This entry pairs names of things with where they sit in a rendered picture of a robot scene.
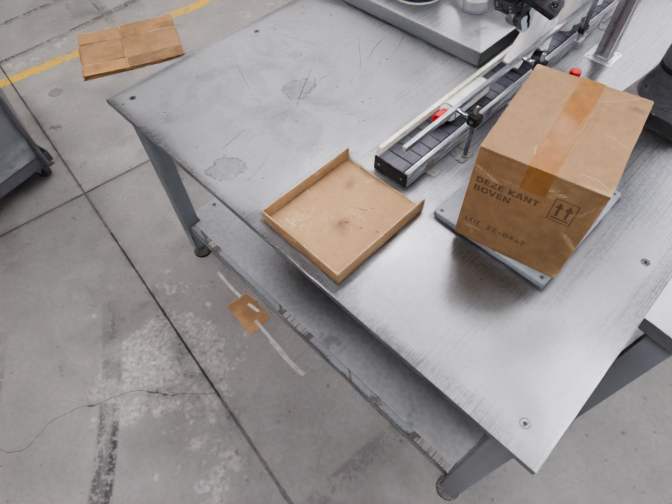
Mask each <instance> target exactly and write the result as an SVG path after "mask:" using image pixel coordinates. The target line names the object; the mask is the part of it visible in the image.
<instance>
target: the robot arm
mask: <svg viewBox="0 0 672 504"><path fill-rule="evenodd" d="M496 1H498V7H497V6H496ZM564 5H565V1H564V0H494V7H495V10H497V11H500V12H502V13H504V14H506V15H508V14H509V13H511V14H512V15H511V16H512V17H505V20H506V22H507V23H509V24H511V25H512V26H514V27H516V28H517V30H518V31H520V32H522V33H523V32H525V31H527V30H528V28H529V27H530V25H531V22H532V20H533V17H534V14H535V11H537V12H539V13H540V14H542V15H543V16H544V17H546V18H547V19H548V20H552V19H554V18H555V17H556V16H557V15H558V14H559V12H560V11H561V9H562V8H563V7H564ZM499 7H500V8H499ZM637 92H638V95H639V96H640V97H642V98H645V99H648V100H651V101H654V104H653V106H652V107H654V108H657V109H659V110H663V111H667V112H672V43H671V45H670V46H669V48H668V50H667V51H666V53H665V55H664V56H663V58H662V60H661V61H660V63H659V64H658V65H657V66H655V67H654V68H653V69H652V70H651V71H650V72H649V73H648V74H647V75H646V76H644V77H643V79H642V80H641V82H640V83H639V85H638V87H637Z"/></svg>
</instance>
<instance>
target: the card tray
mask: <svg viewBox="0 0 672 504"><path fill-rule="evenodd" d="M424 201H425V198H423V199H422V200H421V201H420V202H419V203H417V204H416V203H415V202H413V201H412V200H410V199H409V198H407V197H406V196H404V195H403V194H401V193H400V192H398V191H397V190H396V189H394V188H393V187H391V186H390V185H388V184H387V183H385V182H384V181H382V180H381V179H379V178H378V177H377V176H375V175H374V174H372V173H371V172H369V171H368V170H366V169H365V168H363V167H362V166H360V165H359V164H357V163H356V162H355V161H353V160H352V159H350V158H349V147H347V148H346V149H344V150H343V151H342V152H340V153H339V154H337V155H336V156H335V157H333V158H332V159H331V160H329V161H328V162H327V163H325V164H324V165H322V166H321V167H320V168H318V169H317V170H316V171H314V172H313V173H312V174H310V175H309V176H307V177H306V178H305V179H303V180H302V181H301V182H299V183H298V184H297V185H295V186H294V187H292V188H291V189H290V190H288V191H287V192H286V193H284V194H283V195H282V196H280V197H279V198H277V199H276V200H275V201H273V202H272V203H271V204H269V205H268V206H266V207H265V208H264V209H262V210H261V214H262V218H263V221H264V222H265V223H266V224H268V225H269V226H270V227H271V228H272V229H274V230H275V231H276V232H277V233H278V234H279V235H281V236H282V237H283V238H284V239H285V240H286V241H288V242H289V243H290V244H291V245H292V246H294V247H295V248H296V249H297V250H298V251H299V252H301V253H302V254H303V255H304V256H305V257H306V258H308V259H309V260H310V261H311V262H312V263H314V264H315V265H316V266H317V267H318V268H319V269H321V270H322V271H323V272H324V273H325V274H327V275H328V276H329V277H330V278H331V279H332V280H334V281H335V282H336V283H337V284H339V283H340V282H341V281H342V280H343V279H344V278H346V277H347V276H348V275H349V274H350V273H351V272H352V271H353V270H355V269H356V268H357V267H358V266H359V265H360V264H361V263H362V262H364V261H365V260H366V259H367V258H368V257H369V256H370V255H372V254H373V253H374V252H375V251H376V250H377V249H378V248H379V247H381V246H382V245H383V244H384V243H385V242H386V241H387V240H388V239H390V238H391V237H392V236H393V235H394V234H395V233H396V232H398V231H399V230H400V229H401V228H402V227H403V226H404V225H405V224H407V223H408V222H409V221H410V220H411V219H412V218H413V217H414V216H416V215H417V214H418V213H419V212H420V211H421V210H422V209H423V206H424Z"/></svg>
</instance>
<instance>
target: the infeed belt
mask: <svg viewBox="0 0 672 504"><path fill-rule="evenodd" d="M614 1H615V0H603V2H602V5H601V6H597V7H596V9H595V11H594V13H593V15H592V18H591V20H592V19H593V18H594V17H595V16H597V15H598V14H599V13H600V12H602V11H603V10H604V9H605V8H606V7H608V6H609V5H610V4H611V3H613V2H614ZM584 20H585V18H583V19H581V21H580V24H579V25H577V26H573V27H572V30H571V31H570V32H568V33H561V32H557V33H556V34H555V35H553V36H552V39H551V42H550V44H549V47H548V50H547V51H540V50H535V51H534V53H533V54H532V56H531V57H530V59H532V60H534V61H536V60H537V59H538V58H541V55H542V53H543V52H546V53H547V55H546V57H547V56H548V55H549V54H550V53H551V52H553V51H554V50H555V49H556V48H558V47H559V46H560V45H561V44H562V43H564V42H565V41H566V40H567V39H569V38H570V37H571V36H572V35H573V34H575V33H576V32H577V31H578V29H579V28H580V27H581V26H582V24H583V22H584ZM591 20H590V21H591ZM504 66H506V65H505V64H504V63H503V62H502V61H501V62H500V63H499V64H498V65H496V66H495V67H494V68H492V69H491V70H490V71H488V72H487V73H486V74H485V75H483V76H482V77H485V78H486V79H489V78H490V77H492V76H493V75H494V74H495V73H497V72H498V71H499V70H500V69H502V68H503V67H504ZM532 67H533V65H531V64H529V63H527V62H525V61H523V62H522V64H521V66H520V67H519V69H518V70H515V69H513V68H512V69H510V70H509V71H508V72H507V73H505V74H504V75H503V76H502V77H500V78H499V79H498V80H497V81H495V82H494V83H493V84H491V85H490V91H489V92H488V93H487V94H486V95H484V96H483V97H482V98H481V99H479V100H478V101H477V102H476V103H474V104H473V105H472V106H471V107H469V108H468V109H467V110H466V111H465V112H467V113H469V114H470V113H472V112H473V111H475V108H476V106H480V110H482V109H483V108H484V107H485V106H487V105H488V104H489V103H490V102H492V101H493V100H494V99H495V98H496V97H498V96H499V95H500V94H501V93H503V92H504V91H505V90H506V89H507V88H509V87H510V86H511V85H512V84H514V83H515V82H516V81H517V80H518V79H520V78H521V77H522V76H523V75H525V74H526V73H527V72H528V71H529V70H531V69H532ZM439 111H440V109H439V110H438V111H437V112H435V113H434V114H433V115H431V116H430V117H429V118H428V119H426V120H425V121H424V122H422V123H421V124H420V125H419V126H417V127H416V128H415V129H413V130H412V131H411V132H409V133H408V134H407V135H406V136H404V137H403V138H402V139H400V140H399V141H398V142H396V143H395V144H394V145H393V146H391V147H390V148H389V149H387V150H386V151H385V152H384V153H382V154H381V155H379V156H378V158H380V159H381V160H383V161H384V162H386V163H387V164H389V165H390V166H392V167H393V168H395V169H396V170H398V171H400V172H401V173H405V172H406V171H407V170H408V169H410V168H411V167H412V166H413V165H414V164H416V163H417V162H418V161H419V160H421V159H422V158H423V157H424V156H425V155H427V154H428V153H429V152H430V151H432V150H433V149H434V148H435V147H436V146H438V145H439V144H440V143H441V142H443V141H444V140H445V139H446V138H447V137H449V136H450V135H451V134H452V133H454V132H455V131H456V130H457V129H458V128H460V127H461V126H462V125H463V124H465V123H466V122H467V118H466V117H464V116H462V115H459V116H458V117H457V118H456V119H454V120H453V121H446V122H445V123H444V124H443V125H441V126H439V127H437V128H436V129H435V130H434V131H432V132H431V133H430V134H428V135H427V136H426V137H425V138H423V139H422V140H421V141H420V142H418V143H417V144H416V145H415V146H413V147H412V148H411V149H410V150H408V151H407V152H404V151H402V146H403V145H405V144H406V143H407V142H408V141H410V140H411V139H412V138H414V137H415V136H416V135H417V134H419V133H420V132H421V131H422V130H424V129H425V128H426V127H428V126H429V125H430V124H431V123H433V120H432V118H433V116H434V115H435V114H436V113H438V112H439Z"/></svg>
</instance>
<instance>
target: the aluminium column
mask: <svg viewBox="0 0 672 504"><path fill-rule="evenodd" d="M640 1H641V0H619V2H618V4H617V7H616V9H615V11H614V13H613V15H612V17H611V19H610V21H609V23H608V26H607V28H606V30H605V32H604V34H603V36H602V38H601V40H600V42H599V45H598V47H597V49H596V51H595V54H594V56H596V57H599V58H601V59H603V60H606V61H607V60H608V59H609V58H610V57H611V56H612V55H613V54H614V52H615V50H616V48H617V46H618V44H619V42H620V40H621V38H622V36H623V35H624V33H625V31H626V29H627V27H628V25H629V23H630V21H631V19H632V17H633V15H634V13H635V11H636V9H637V7H638V5H639V3H640Z"/></svg>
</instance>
